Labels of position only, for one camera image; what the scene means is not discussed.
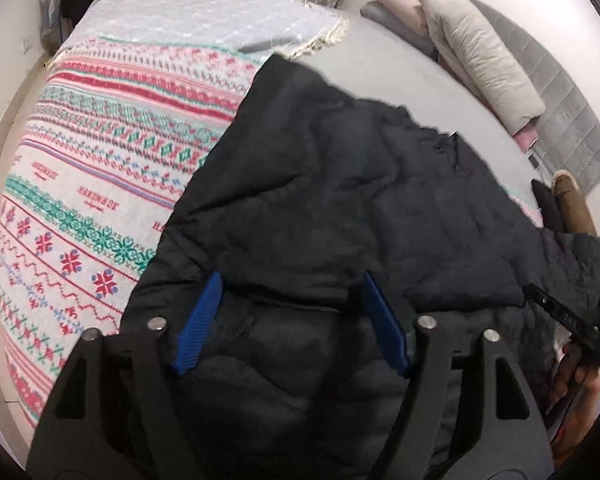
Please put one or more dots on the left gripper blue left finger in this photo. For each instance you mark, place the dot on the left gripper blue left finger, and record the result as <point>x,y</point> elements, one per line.
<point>195,333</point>

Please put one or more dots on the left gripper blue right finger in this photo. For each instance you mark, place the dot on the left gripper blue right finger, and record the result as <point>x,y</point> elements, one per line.
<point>389,333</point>

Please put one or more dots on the black quilted puffer jacket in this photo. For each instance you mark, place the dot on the black quilted puffer jacket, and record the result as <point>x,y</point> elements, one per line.
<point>307,192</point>

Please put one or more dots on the person's right hand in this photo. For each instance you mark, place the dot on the person's right hand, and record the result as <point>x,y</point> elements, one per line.
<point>584,381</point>

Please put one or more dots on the brown folded garment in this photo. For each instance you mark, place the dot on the brown folded garment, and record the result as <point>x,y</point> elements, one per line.
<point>571,203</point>

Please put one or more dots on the black folded garment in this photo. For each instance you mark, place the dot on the black folded garment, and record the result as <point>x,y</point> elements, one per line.
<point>552,218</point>

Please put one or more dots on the grey padded headboard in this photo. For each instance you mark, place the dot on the grey padded headboard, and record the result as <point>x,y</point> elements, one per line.
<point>569,130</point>

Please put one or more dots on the patterned handmade bed blanket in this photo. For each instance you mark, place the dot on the patterned handmade bed blanket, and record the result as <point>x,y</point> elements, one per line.
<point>107,150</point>

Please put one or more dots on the cream white pillow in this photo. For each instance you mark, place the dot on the cream white pillow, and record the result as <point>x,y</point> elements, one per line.
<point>475,53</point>

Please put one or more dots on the white quilted bed cover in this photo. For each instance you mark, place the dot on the white quilted bed cover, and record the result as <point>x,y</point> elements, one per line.
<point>255,27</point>

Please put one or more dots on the grey folded blanket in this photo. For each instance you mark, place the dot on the grey folded blanket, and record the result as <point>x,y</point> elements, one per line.
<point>377,13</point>

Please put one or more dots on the pink pillow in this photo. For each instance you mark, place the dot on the pink pillow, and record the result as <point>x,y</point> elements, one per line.
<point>409,12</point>

